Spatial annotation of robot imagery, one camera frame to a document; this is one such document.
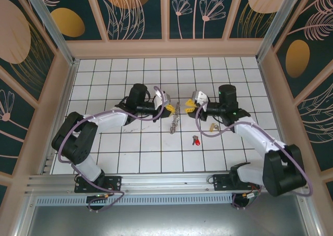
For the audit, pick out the yellow capped key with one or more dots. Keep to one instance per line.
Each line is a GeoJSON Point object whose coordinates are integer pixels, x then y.
{"type": "Point", "coordinates": [214, 127]}

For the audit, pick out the red capped key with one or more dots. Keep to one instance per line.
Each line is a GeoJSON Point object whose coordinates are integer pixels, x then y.
{"type": "Point", "coordinates": [197, 141]}

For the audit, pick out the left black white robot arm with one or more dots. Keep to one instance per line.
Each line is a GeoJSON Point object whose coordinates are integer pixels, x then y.
{"type": "Point", "coordinates": [78, 142]}

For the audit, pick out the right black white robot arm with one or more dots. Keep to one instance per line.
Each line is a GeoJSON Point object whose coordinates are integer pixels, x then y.
{"type": "Point", "coordinates": [283, 173]}

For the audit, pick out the grey metal sheet panel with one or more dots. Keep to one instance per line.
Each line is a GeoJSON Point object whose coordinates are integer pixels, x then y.
{"type": "Point", "coordinates": [166, 220]}

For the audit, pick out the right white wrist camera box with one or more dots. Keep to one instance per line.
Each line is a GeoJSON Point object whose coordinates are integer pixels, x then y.
{"type": "Point", "coordinates": [200, 96]}

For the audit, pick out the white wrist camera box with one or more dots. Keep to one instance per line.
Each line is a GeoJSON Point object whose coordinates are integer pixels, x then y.
{"type": "Point", "coordinates": [200, 96]}
{"type": "Point", "coordinates": [159, 100]}

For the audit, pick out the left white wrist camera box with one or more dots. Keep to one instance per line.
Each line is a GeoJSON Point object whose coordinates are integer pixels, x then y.
{"type": "Point", "coordinates": [159, 100]}

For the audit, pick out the aluminium table edge rail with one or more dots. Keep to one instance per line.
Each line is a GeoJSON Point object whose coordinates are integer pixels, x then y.
{"type": "Point", "coordinates": [68, 90]}
{"type": "Point", "coordinates": [268, 90]}

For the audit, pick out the aluminium mounting rail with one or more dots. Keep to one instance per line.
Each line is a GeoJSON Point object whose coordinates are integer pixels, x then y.
{"type": "Point", "coordinates": [166, 184]}

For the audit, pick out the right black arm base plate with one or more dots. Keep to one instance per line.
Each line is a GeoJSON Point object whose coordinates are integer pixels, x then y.
{"type": "Point", "coordinates": [221, 182]}

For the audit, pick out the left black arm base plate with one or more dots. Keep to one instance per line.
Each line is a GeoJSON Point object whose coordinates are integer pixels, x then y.
{"type": "Point", "coordinates": [114, 182]}

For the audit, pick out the aluminium frame post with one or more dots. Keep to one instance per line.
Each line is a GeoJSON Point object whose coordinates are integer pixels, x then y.
{"type": "Point", "coordinates": [49, 19]}
{"type": "Point", "coordinates": [281, 14]}

